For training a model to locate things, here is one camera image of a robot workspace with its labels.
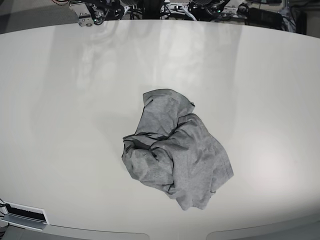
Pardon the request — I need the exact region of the grey t-shirt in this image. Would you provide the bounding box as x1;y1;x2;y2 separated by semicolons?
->
122;89;234;211

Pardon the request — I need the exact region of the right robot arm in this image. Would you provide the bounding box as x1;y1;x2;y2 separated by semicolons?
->
69;0;130;27

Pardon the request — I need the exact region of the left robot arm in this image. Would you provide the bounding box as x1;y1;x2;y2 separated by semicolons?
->
185;0;250;22

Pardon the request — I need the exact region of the black power adapter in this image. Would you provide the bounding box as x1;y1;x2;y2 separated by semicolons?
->
245;7;283;29

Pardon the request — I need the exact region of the grey cable tray box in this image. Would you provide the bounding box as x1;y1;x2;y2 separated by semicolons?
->
0;200;50;231

